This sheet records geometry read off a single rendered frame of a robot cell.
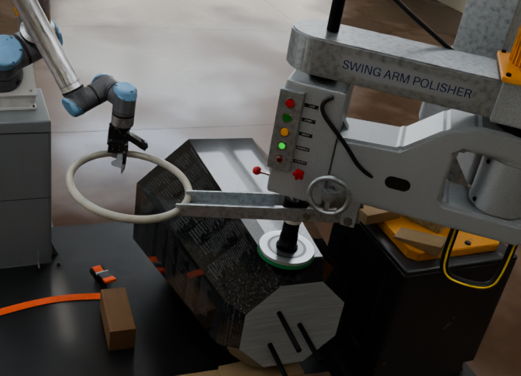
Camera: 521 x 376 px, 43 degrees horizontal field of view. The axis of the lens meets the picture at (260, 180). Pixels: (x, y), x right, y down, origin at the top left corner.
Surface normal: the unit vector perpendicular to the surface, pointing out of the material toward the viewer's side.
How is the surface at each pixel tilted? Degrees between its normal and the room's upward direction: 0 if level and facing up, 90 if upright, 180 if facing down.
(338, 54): 90
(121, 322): 0
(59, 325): 0
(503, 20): 90
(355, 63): 90
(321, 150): 90
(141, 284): 0
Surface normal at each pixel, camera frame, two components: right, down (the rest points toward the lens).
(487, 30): -0.61, 0.31
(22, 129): 0.38, 0.51
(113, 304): 0.15, -0.86
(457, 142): -0.26, 0.44
